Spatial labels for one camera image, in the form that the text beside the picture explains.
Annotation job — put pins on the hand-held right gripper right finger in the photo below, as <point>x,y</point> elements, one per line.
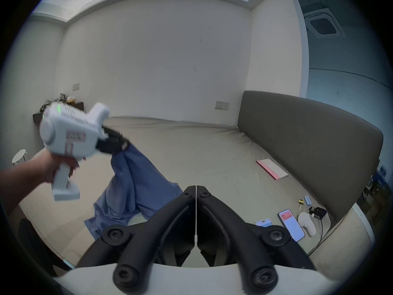
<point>242,241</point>

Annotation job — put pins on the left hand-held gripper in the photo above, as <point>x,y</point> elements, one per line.
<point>70,127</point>

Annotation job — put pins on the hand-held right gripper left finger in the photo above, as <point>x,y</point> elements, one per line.
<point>144,241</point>

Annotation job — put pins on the blue garment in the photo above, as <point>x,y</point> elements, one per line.
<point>138,180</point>

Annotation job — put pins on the person's left forearm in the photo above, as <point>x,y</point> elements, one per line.
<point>21,183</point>

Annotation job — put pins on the person's left hand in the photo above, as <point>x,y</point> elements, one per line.
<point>49,167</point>

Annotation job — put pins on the phone with pale screen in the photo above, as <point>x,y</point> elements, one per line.
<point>264,223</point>

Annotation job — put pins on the phone with red screen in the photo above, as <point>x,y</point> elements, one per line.
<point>291,225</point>

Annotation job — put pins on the dark shelf with plant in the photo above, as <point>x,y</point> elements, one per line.
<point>72,106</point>

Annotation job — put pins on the white pouch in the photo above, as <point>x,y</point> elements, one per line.
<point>307,223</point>

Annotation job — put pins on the small yellow item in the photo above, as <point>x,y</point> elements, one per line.
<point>299,202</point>

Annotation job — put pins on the small pale blue item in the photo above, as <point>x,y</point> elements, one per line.
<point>307,200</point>

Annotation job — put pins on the pink booklet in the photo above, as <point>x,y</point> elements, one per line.
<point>271,169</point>

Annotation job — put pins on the bed with beige sheet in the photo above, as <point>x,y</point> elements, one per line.
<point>199,146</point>

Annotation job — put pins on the white round stool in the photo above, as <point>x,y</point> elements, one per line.
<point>20,156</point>

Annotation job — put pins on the grey-brown padded headboard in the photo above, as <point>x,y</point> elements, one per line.
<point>307,134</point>

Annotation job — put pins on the wall socket plate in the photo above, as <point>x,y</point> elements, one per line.
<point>222,105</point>
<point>76,86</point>

